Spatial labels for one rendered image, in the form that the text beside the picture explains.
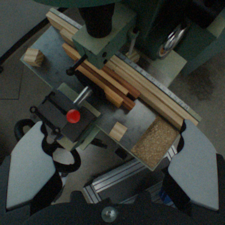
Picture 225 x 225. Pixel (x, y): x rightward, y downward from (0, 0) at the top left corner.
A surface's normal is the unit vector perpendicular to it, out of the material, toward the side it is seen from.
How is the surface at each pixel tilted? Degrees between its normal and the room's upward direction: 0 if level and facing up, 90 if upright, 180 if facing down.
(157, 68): 0
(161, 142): 3
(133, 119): 0
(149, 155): 32
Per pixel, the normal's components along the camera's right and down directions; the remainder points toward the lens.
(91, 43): 0.00, -0.10
